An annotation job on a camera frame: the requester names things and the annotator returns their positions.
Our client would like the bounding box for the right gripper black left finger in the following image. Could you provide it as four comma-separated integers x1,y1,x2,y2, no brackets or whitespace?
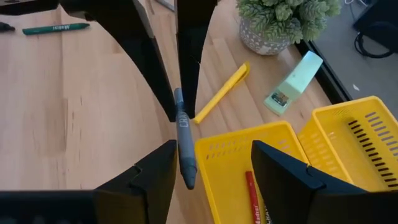
93,139,178,224

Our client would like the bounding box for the yellow pen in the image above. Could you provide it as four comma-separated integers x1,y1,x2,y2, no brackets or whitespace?
192,61,251,125

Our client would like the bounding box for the green crayon Madter print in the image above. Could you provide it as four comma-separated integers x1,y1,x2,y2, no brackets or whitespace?
22,22,91,36

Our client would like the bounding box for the green plant in white pot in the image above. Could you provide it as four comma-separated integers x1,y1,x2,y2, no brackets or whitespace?
235,0,342,56

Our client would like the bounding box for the slim black pen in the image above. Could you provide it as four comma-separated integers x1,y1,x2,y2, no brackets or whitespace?
0,21,16,33

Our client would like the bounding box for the black floor box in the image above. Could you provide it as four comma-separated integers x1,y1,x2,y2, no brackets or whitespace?
353,0,398,54

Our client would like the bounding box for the grey crayon with dark print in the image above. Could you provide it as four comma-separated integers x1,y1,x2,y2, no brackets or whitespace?
173,87,198,190

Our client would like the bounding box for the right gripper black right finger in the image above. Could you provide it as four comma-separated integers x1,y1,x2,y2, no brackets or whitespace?
251,139,369,224

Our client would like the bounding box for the mint green stapler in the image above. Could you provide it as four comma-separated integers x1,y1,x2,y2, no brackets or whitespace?
263,50,324,116

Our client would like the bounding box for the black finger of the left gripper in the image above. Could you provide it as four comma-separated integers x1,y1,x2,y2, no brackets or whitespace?
60,0,178,123
175,0,218,119

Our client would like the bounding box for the yellow plastic slotted bin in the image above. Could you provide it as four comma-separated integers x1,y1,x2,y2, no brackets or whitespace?
297,95,398,193
195,120,310,224

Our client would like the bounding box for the red crayon Madter print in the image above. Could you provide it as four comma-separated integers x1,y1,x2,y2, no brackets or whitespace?
244,170,261,224

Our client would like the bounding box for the black coiled floor cable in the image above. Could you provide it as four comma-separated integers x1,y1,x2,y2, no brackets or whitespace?
354,30,396,59

